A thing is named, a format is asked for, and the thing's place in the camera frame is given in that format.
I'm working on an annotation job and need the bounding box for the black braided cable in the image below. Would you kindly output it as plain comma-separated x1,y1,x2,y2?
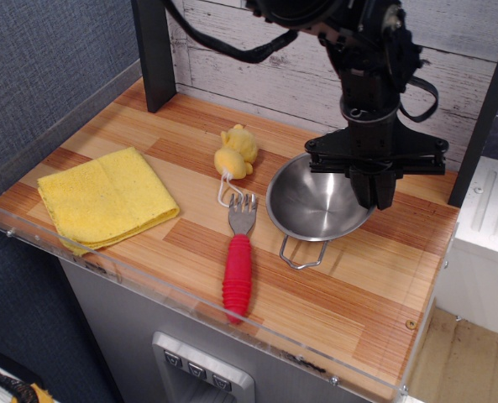
160,0,299,65

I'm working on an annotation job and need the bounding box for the clear acrylic table guard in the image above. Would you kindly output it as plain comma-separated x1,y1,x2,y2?
0,81,458,402

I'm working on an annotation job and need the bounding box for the yellow object at corner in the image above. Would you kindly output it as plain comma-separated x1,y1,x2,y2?
32,384,56,403

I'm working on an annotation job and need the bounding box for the red handled metal fork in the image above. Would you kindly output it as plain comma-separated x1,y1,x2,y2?
223,194,258,324

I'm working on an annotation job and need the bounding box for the small steel pot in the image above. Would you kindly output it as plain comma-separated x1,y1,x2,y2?
266,153,375,270

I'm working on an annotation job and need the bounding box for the yellow plush duck toy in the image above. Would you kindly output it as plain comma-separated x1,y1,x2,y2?
214,124,259,180

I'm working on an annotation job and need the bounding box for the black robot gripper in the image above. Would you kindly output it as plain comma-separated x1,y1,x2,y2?
305,116,449,210

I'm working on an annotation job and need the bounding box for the grey toy cabinet front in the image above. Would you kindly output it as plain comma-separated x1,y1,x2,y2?
61,261,363,402

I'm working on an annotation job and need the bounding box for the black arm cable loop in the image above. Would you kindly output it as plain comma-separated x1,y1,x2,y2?
397,75,441,123

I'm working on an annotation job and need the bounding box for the white ridged appliance top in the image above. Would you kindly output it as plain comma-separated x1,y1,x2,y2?
457,157,498,252

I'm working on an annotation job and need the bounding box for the black right vertical post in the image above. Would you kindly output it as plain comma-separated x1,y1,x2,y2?
448,61,498,207

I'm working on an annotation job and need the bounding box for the black left vertical post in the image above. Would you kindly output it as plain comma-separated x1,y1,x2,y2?
131,0,177,113

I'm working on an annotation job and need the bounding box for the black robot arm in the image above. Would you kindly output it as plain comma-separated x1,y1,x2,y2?
246,1,448,210

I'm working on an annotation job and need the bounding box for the silver button control panel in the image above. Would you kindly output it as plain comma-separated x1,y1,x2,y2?
152,332,256,402

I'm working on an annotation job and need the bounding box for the yellow folded cloth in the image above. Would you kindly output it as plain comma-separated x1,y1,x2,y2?
38,147,180,256

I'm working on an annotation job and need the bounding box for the black vertical post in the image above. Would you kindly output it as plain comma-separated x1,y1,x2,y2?
131,0,177,113
448,61,498,207

